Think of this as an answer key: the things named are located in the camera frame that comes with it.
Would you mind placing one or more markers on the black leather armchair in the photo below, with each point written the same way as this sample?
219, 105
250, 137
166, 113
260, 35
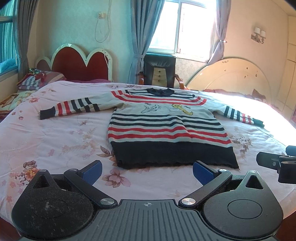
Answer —
160, 70

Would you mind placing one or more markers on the grey-blue window curtain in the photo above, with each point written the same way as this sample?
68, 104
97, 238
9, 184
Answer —
145, 16
223, 8

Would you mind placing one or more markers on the striped knit sweater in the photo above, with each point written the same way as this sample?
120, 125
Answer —
161, 127

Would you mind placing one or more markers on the magenta pillow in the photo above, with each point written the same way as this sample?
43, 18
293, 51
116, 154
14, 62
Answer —
90, 81

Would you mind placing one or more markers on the grey far-left curtain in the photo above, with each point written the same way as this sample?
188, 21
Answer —
24, 12

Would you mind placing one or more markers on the grey-blue left window curtain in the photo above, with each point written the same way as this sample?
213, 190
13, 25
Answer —
145, 16

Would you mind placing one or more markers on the far-left window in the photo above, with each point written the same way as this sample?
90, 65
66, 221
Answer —
8, 57

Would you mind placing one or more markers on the cream round headboard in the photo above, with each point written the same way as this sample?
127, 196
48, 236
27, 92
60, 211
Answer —
233, 75

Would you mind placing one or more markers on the striped folded pillow stack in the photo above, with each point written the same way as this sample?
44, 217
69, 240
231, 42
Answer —
36, 79

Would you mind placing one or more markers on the grey-blue right window curtain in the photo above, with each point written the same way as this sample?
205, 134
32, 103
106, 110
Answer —
223, 8

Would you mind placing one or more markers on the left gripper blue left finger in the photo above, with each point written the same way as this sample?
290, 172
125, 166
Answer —
83, 181

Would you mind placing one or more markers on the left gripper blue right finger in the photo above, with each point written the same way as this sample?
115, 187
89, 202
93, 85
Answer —
213, 182

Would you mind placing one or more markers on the red heart-shaped headboard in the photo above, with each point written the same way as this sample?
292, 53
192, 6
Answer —
74, 64

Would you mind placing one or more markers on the twin wall lamp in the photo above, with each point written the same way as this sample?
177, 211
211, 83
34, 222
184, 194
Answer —
258, 35

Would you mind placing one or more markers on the window with white frame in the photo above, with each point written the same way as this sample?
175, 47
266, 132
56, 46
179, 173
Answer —
186, 29

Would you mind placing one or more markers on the cream wardrobe doors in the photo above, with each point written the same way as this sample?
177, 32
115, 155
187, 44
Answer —
285, 99

